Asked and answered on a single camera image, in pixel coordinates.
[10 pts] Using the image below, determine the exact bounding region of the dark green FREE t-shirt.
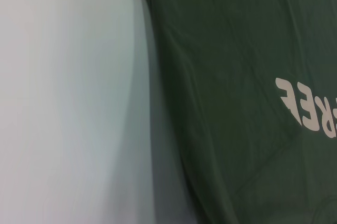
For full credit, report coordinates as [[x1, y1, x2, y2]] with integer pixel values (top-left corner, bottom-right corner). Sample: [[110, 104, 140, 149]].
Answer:
[[136, 0, 337, 224]]

